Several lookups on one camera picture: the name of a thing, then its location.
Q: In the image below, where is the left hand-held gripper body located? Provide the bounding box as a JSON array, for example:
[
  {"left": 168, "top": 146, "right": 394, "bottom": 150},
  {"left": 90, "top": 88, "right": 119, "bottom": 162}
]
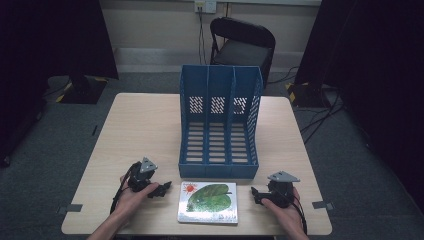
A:
[{"left": 127, "top": 156, "right": 159, "bottom": 194}]

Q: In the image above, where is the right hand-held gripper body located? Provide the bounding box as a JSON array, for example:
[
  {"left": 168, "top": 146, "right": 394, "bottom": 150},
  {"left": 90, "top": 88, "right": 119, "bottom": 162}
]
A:
[{"left": 266, "top": 170, "right": 301, "bottom": 210}]

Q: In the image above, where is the green leaf picture book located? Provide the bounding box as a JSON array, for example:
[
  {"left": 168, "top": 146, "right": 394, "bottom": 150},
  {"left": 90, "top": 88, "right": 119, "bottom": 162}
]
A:
[{"left": 176, "top": 180, "right": 240, "bottom": 225}]

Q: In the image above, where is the blue plastic file rack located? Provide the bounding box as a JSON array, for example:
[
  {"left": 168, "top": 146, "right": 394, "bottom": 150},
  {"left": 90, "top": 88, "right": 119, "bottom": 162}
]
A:
[{"left": 178, "top": 64, "right": 265, "bottom": 180}]

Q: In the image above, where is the person's right hand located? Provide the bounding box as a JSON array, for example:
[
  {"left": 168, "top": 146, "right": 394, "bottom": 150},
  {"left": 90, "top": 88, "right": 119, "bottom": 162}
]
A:
[{"left": 260, "top": 187, "right": 304, "bottom": 232}]

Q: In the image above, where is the person's left hand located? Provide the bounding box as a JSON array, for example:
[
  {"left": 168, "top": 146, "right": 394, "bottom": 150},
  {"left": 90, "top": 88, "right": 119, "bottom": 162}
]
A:
[{"left": 114, "top": 175, "right": 161, "bottom": 218}]

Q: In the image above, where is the grey tape piece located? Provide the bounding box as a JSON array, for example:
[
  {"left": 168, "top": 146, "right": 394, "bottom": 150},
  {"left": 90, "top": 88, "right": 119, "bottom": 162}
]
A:
[
  {"left": 311, "top": 200, "right": 335, "bottom": 211},
  {"left": 57, "top": 203, "right": 84, "bottom": 215}
]

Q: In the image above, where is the black stand base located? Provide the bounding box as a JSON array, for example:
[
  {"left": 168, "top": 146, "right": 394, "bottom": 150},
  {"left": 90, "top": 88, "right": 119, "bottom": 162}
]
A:
[
  {"left": 59, "top": 74, "right": 109, "bottom": 105},
  {"left": 284, "top": 81, "right": 332, "bottom": 109}
]

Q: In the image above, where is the black folding chair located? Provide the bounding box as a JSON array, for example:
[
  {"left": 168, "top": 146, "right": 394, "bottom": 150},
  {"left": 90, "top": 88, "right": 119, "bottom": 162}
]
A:
[{"left": 209, "top": 16, "right": 277, "bottom": 90}]

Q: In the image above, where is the black curtain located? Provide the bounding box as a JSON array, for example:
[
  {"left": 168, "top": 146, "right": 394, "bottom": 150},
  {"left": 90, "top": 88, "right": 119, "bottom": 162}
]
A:
[
  {"left": 0, "top": 0, "right": 120, "bottom": 168},
  {"left": 294, "top": 0, "right": 424, "bottom": 212}
]

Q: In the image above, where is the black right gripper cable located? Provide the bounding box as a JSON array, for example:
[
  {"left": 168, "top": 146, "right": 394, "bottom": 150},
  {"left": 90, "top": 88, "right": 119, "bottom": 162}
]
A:
[{"left": 285, "top": 185, "right": 309, "bottom": 235}]

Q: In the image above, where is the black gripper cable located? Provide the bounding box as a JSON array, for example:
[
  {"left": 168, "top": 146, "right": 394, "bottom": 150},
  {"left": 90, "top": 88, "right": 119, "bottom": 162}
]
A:
[
  {"left": 285, "top": 185, "right": 309, "bottom": 235},
  {"left": 109, "top": 162, "right": 138, "bottom": 215}
]

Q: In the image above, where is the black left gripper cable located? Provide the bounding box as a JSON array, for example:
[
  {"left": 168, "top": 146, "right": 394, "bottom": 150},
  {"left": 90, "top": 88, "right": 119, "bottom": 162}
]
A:
[{"left": 109, "top": 162, "right": 138, "bottom": 215}]

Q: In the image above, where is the black floor cable bundle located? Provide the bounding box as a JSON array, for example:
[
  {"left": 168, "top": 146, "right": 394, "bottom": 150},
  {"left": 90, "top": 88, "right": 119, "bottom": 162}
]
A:
[{"left": 299, "top": 87, "right": 345, "bottom": 145}]

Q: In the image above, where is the single black floor cable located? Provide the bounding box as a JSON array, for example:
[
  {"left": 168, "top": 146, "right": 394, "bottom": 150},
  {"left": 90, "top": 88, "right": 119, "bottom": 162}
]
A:
[{"left": 266, "top": 65, "right": 300, "bottom": 85}]

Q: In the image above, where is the black wall socket cable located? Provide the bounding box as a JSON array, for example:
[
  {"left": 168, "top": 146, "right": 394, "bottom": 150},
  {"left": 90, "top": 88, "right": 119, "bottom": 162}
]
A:
[{"left": 197, "top": 9, "right": 207, "bottom": 66}]

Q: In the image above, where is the white wall socket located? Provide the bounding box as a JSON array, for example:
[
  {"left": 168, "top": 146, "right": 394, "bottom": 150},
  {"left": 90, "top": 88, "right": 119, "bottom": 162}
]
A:
[{"left": 194, "top": 0, "right": 218, "bottom": 15}]

